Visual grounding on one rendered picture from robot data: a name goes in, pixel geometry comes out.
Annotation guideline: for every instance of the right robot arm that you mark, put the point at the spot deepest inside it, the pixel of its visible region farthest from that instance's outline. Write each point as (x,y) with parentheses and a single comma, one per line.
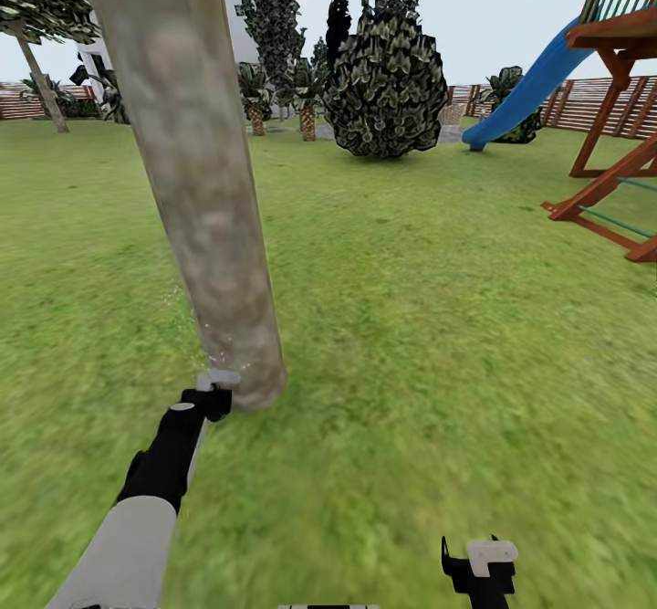
(486,575)

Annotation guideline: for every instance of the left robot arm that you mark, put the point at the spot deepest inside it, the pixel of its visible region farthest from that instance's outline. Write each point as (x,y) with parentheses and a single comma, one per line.
(123,566)

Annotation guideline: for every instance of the garden chair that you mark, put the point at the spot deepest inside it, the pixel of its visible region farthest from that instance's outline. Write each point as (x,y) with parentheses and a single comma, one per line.
(452,114)

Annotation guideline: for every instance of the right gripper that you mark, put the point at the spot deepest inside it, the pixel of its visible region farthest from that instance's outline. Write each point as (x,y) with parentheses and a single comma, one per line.
(479,588)

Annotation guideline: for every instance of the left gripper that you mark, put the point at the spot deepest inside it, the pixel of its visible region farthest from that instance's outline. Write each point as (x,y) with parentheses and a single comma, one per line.
(218,399)

